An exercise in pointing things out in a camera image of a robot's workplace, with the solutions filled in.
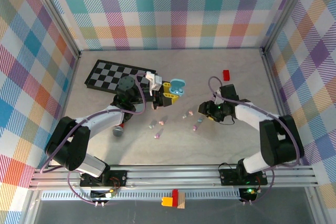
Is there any blue earbud charging case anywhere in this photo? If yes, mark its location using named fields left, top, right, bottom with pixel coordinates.
left=169, top=78, right=186, bottom=96

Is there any black white chessboard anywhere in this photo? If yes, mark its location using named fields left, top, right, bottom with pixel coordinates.
left=84, top=59, right=158, bottom=96

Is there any red marker with grey cap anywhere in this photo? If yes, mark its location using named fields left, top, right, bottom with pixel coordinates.
left=112, top=122, right=126, bottom=137

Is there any small black control board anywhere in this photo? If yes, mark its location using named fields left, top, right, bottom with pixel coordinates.
left=90, top=189, right=118, bottom=201
left=238, top=187, right=258, bottom=201

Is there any yellow red tan brick stack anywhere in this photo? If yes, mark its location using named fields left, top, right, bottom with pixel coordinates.
left=161, top=188, right=186, bottom=210

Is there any thin black gripper wire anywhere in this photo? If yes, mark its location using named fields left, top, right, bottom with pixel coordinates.
left=219, top=115, right=236, bottom=127

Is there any aluminium side rail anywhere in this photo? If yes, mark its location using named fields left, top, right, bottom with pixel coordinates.
left=46, top=52, right=82, bottom=169
left=261, top=48, right=302, bottom=167

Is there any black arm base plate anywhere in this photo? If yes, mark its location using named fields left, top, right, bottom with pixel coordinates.
left=79, top=170, right=128, bottom=187
left=218, top=168, right=268, bottom=186

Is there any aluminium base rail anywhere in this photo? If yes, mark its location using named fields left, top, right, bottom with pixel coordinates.
left=28, top=165, right=320, bottom=191

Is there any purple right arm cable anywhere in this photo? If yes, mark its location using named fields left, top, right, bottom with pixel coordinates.
left=208, top=76, right=306, bottom=205

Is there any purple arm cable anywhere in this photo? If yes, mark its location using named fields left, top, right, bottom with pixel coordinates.
left=208, top=76, right=306, bottom=205
left=39, top=73, right=148, bottom=206

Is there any white slotted cable duct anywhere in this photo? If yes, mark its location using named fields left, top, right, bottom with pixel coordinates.
left=41, top=191, right=241, bottom=201

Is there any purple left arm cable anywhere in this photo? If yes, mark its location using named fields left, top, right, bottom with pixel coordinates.
left=39, top=73, right=148, bottom=206

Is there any aluminium frame post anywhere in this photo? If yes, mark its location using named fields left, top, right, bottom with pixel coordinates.
left=261, top=0, right=314, bottom=53
left=28, top=0, right=82, bottom=59

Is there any aluminium frame leg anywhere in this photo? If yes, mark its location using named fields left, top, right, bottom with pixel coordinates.
left=23, top=189, right=41, bottom=224
left=306, top=187, right=326, bottom=224

